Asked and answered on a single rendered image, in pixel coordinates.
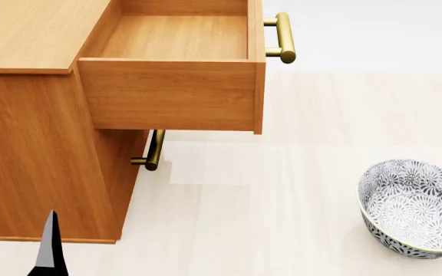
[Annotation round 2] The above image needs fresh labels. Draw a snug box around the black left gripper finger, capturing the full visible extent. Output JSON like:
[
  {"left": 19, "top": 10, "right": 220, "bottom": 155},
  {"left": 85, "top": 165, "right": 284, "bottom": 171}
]
[{"left": 26, "top": 209, "right": 70, "bottom": 276}]

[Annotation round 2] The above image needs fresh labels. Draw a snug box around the wooden cabinet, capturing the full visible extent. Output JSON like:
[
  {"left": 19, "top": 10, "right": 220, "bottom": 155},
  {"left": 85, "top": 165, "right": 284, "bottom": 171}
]
[{"left": 0, "top": 0, "right": 151, "bottom": 245}]

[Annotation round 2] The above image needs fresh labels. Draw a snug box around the open wooden drawer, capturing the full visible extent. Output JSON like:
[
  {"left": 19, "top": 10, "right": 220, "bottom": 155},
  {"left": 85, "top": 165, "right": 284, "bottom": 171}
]
[{"left": 76, "top": 0, "right": 267, "bottom": 136}]

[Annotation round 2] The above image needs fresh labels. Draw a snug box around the black white patterned bowl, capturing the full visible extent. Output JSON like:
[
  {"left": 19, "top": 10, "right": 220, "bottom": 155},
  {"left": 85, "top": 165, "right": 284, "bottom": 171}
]
[{"left": 355, "top": 159, "right": 442, "bottom": 260}]

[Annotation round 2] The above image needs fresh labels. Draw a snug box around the brass drawer handle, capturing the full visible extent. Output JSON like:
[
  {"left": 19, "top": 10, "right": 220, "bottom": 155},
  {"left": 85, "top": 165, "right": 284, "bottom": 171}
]
[
  {"left": 130, "top": 129, "right": 167, "bottom": 172},
  {"left": 262, "top": 11, "right": 296, "bottom": 64}
]

